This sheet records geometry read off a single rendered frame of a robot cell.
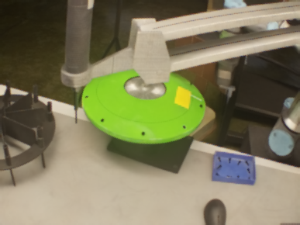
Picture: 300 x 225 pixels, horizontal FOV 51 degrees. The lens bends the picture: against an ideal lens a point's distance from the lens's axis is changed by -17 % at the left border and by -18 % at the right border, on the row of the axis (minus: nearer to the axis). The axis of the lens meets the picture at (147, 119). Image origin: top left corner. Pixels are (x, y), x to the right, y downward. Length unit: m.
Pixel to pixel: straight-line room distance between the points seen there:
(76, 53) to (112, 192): 0.46
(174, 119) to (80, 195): 0.29
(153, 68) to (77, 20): 0.14
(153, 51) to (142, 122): 0.34
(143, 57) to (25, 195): 0.51
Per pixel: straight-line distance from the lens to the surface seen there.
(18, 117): 0.97
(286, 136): 0.99
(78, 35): 0.50
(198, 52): 0.56
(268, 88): 2.77
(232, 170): 1.01
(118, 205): 0.87
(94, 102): 0.89
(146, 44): 0.51
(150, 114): 0.85
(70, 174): 0.93
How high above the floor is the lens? 1.60
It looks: 38 degrees down
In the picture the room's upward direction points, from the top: 7 degrees clockwise
